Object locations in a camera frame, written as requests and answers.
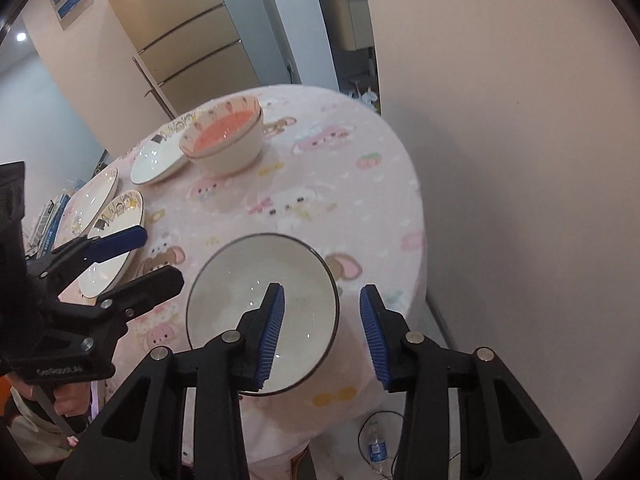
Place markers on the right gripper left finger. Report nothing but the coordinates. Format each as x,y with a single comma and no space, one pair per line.
138,434

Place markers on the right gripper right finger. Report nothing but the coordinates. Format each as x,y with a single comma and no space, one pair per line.
503,435

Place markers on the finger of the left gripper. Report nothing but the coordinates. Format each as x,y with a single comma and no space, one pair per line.
68,261
106,321

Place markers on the white plate pink rim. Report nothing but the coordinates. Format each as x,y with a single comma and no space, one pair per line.
85,205

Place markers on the white plate life lettering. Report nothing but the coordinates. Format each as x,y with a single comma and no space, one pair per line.
122,212

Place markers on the white plate cartoon rim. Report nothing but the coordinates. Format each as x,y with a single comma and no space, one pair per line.
158,159

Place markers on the white bowl dark rim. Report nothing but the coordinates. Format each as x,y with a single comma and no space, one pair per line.
279,294

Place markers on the cream bowl pink interior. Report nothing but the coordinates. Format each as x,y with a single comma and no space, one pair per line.
219,125

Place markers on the person's left hand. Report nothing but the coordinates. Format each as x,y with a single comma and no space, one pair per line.
50,408

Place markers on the stack of books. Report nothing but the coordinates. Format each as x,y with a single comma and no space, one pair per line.
41,241

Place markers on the plastic water bottle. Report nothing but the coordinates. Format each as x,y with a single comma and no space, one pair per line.
376,446

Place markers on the pink cartoon tablecloth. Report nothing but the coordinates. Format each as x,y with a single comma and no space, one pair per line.
335,175

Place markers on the beige three-door refrigerator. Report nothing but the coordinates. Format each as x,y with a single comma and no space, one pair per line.
190,48

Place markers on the bathroom vanity cabinet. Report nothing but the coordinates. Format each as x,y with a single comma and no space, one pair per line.
348,24

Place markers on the broom with wooden handle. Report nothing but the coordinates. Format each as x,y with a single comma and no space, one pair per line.
153,90

